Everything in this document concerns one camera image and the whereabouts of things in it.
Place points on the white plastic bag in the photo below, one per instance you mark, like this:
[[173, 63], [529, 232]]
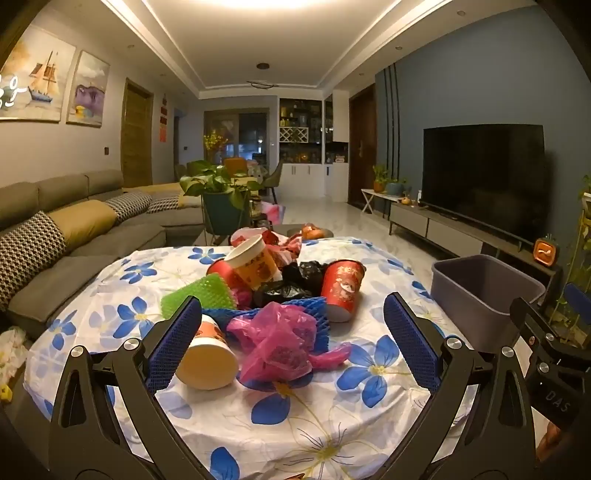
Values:
[[11, 346]]

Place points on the orange dining chair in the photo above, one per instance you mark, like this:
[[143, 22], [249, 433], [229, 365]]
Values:
[[234, 166]]

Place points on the plant in orange pot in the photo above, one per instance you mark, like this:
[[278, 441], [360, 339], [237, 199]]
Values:
[[379, 182]]

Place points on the pink plastic bag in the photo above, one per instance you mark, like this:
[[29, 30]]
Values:
[[272, 341]]

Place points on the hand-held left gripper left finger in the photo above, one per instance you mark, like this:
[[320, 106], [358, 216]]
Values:
[[173, 344]]

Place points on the yellow cushion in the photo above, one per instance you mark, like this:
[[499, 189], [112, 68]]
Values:
[[83, 221]]

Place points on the glass balcony door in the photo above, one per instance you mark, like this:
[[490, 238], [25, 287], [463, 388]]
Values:
[[249, 134]]

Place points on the yellow sofa throw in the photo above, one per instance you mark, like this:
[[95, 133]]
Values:
[[152, 188]]

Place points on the paper cup with orange print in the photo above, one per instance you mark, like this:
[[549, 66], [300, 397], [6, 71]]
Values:
[[207, 355], [251, 265]]

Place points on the yellow flower bouquet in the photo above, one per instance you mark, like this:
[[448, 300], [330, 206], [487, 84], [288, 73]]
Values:
[[213, 141]]

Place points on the light wooden door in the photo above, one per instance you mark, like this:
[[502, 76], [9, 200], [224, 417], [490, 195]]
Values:
[[137, 138]]

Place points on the blue foam net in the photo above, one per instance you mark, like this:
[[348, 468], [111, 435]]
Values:
[[318, 314]]

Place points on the orange retro speaker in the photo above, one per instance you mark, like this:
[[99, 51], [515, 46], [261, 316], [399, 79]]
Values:
[[544, 250]]

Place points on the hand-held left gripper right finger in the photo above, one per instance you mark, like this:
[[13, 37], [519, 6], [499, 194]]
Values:
[[411, 344]]

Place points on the white display cabinet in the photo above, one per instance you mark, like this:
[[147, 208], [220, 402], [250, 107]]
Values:
[[304, 180]]

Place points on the dark wooden door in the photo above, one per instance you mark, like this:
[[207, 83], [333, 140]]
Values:
[[362, 147]]

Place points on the grey sectional sofa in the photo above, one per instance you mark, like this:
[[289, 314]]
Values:
[[92, 272]]

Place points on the grey television stand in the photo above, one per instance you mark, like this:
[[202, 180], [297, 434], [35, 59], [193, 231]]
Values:
[[443, 228]]

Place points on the black flat television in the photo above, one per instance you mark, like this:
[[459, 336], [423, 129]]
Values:
[[485, 180]]

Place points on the white folding side table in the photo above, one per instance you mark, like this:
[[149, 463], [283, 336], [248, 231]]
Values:
[[374, 196]]

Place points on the pink gift bag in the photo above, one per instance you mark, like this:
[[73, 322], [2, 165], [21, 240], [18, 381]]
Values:
[[274, 212]]

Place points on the purple abstract painting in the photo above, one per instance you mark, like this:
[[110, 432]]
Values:
[[87, 92]]

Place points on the climbing plant on yellow stand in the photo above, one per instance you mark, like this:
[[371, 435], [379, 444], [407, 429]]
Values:
[[575, 258]]

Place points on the large houndstooth cushion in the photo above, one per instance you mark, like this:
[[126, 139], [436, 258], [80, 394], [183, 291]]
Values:
[[27, 254]]

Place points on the black plastic bag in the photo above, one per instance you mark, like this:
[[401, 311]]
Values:
[[307, 274]]

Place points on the red wall decorations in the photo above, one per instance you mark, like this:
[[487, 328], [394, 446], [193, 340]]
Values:
[[163, 120]]

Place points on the person's right forearm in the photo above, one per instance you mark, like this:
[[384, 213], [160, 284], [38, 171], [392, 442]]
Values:
[[551, 438]]

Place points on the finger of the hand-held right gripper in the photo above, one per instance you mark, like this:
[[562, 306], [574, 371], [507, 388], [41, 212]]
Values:
[[538, 337], [579, 300]]

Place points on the dark coffee table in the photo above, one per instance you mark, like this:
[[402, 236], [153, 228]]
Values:
[[293, 228]]

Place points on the pothos plant in teal planter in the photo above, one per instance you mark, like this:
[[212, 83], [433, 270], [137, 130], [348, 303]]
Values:
[[224, 207]]

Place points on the plant in teal bowl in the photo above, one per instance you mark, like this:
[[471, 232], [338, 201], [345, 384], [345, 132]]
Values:
[[395, 188]]

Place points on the grey dining chair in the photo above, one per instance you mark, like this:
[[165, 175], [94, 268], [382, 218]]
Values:
[[274, 180]]

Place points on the blue floral tablecloth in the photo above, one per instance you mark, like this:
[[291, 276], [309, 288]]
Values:
[[277, 415]]

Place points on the red paper cup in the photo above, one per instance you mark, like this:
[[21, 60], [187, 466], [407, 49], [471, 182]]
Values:
[[341, 290], [218, 273]]

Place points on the green foam net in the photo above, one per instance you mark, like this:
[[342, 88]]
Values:
[[198, 293]]

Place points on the sailing ship painting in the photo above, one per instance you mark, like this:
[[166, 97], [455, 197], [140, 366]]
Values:
[[41, 78]]

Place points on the small houndstooth cushion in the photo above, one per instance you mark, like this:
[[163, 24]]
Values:
[[129, 205], [164, 203]]

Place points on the grey plastic bin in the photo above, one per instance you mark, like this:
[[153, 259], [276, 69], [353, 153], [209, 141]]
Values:
[[485, 295]]

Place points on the orange ceramic figure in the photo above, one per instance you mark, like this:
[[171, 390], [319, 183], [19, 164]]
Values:
[[310, 230]]

